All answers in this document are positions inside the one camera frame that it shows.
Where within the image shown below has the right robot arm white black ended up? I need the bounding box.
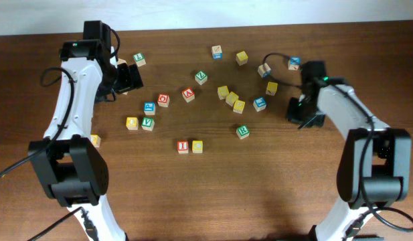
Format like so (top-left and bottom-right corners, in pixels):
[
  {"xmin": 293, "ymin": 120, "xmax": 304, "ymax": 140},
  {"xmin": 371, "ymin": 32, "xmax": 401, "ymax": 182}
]
[{"xmin": 286, "ymin": 61, "xmax": 413, "ymax": 240}]

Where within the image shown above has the blue P letter block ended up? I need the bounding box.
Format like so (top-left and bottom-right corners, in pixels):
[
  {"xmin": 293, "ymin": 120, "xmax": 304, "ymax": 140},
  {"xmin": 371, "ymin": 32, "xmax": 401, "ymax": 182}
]
[{"xmin": 144, "ymin": 102, "xmax": 156, "ymax": 116}]

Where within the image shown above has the yellow cluster block left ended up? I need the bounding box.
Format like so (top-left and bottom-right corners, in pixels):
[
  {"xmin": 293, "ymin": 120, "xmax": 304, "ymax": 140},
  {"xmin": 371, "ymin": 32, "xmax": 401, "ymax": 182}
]
[{"xmin": 218, "ymin": 86, "xmax": 229, "ymax": 100}]

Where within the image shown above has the green Z letter block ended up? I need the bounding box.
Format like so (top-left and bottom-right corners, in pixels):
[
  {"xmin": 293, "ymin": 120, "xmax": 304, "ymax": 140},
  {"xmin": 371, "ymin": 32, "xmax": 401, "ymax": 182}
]
[{"xmin": 195, "ymin": 71, "xmax": 208, "ymax": 85}]

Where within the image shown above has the yellow block right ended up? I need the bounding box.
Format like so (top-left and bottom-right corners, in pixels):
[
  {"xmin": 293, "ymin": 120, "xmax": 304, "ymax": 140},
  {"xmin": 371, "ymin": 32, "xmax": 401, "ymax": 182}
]
[{"xmin": 266, "ymin": 82, "xmax": 278, "ymax": 96}]

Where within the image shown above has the green R letter block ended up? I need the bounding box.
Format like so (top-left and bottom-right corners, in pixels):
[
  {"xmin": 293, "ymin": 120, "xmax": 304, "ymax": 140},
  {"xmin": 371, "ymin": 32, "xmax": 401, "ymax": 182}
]
[{"xmin": 236, "ymin": 125, "xmax": 250, "ymax": 139}]

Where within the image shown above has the red Q letter block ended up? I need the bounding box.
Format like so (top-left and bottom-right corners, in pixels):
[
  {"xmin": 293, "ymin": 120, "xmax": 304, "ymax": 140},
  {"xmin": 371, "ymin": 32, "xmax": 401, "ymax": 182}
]
[{"xmin": 157, "ymin": 94, "xmax": 170, "ymax": 107}]

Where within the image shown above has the blue X letter block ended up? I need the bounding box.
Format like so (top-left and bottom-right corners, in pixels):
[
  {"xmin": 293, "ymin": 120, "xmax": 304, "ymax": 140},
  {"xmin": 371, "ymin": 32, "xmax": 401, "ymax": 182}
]
[{"xmin": 287, "ymin": 56, "xmax": 301, "ymax": 70}]

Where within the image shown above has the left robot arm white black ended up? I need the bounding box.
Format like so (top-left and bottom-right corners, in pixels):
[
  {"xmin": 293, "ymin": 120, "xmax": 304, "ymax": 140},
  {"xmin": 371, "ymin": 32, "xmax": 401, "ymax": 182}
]
[{"xmin": 28, "ymin": 21, "xmax": 143, "ymax": 240}]

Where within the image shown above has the red A letter block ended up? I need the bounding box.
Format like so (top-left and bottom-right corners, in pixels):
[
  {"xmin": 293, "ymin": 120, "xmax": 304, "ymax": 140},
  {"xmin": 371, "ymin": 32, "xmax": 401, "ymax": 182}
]
[{"xmin": 181, "ymin": 88, "xmax": 195, "ymax": 102}]

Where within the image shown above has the yellow block top centre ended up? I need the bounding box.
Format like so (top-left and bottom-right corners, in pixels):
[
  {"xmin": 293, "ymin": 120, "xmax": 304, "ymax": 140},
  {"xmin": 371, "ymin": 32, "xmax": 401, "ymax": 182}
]
[{"xmin": 236, "ymin": 51, "xmax": 248, "ymax": 66}]

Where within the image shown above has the green V letter block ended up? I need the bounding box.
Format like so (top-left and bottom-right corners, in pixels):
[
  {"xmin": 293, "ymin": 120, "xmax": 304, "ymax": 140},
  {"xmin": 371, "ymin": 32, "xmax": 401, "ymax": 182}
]
[{"xmin": 141, "ymin": 117, "xmax": 155, "ymax": 131}]

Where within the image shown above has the yellow E cluster block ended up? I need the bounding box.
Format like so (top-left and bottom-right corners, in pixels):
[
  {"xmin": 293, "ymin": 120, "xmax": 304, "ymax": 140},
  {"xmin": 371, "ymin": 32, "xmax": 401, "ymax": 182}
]
[{"xmin": 233, "ymin": 100, "xmax": 246, "ymax": 114}]

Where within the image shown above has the yellow cluster block middle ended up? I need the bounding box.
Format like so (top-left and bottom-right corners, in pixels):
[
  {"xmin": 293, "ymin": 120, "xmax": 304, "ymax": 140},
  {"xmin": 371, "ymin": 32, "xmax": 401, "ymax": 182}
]
[{"xmin": 226, "ymin": 92, "xmax": 239, "ymax": 106}]

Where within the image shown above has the green L letter block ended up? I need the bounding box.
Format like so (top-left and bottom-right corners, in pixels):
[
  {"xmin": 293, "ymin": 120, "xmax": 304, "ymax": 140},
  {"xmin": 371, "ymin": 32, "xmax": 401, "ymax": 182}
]
[{"xmin": 133, "ymin": 52, "xmax": 146, "ymax": 67}]

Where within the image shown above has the yellow block lower left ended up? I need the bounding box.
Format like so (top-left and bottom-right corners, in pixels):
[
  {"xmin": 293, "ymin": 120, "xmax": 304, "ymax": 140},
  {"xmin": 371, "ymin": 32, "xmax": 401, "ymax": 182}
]
[{"xmin": 90, "ymin": 135, "xmax": 101, "ymax": 148}]

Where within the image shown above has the yellow O letter block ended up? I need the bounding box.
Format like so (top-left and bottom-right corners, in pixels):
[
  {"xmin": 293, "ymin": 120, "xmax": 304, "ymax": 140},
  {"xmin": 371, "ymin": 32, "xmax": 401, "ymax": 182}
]
[{"xmin": 126, "ymin": 116, "xmax": 139, "ymax": 131}]

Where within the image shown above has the blue-sided block top centre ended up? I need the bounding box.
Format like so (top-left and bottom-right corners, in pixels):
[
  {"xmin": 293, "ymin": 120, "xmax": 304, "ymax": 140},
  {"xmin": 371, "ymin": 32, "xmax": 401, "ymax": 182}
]
[{"xmin": 212, "ymin": 46, "xmax": 223, "ymax": 60}]

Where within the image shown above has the blue D sided block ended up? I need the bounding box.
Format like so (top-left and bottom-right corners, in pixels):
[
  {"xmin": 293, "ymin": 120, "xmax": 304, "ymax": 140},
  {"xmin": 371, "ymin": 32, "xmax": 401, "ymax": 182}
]
[{"xmin": 258, "ymin": 63, "xmax": 271, "ymax": 78}]

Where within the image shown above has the blue I letter block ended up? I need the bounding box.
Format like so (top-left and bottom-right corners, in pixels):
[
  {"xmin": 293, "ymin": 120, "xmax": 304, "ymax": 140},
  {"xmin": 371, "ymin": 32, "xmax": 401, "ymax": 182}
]
[{"xmin": 253, "ymin": 97, "xmax": 266, "ymax": 112}]

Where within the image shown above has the yellow C letter block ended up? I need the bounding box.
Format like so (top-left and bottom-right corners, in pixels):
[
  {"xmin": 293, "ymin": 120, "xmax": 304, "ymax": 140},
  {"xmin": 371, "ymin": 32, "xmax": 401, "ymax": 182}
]
[{"xmin": 192, "ymin": 140, "xmax": 203, "ymax": 154}]

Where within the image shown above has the plain wood yellow-edged block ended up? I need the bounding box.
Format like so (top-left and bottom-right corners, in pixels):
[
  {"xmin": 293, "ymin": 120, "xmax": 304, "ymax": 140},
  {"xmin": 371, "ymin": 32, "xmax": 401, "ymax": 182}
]
[{"xmin": 117, "ymin": 58, "xmax": 127, "ymax": 65}]

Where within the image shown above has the red I letter block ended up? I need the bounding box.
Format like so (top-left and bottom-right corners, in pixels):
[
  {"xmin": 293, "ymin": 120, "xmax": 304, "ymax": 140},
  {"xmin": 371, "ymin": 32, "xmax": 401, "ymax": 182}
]
[{"xmin": 177, "ymin": 141, "xmax": 189, "ymax": 154}]

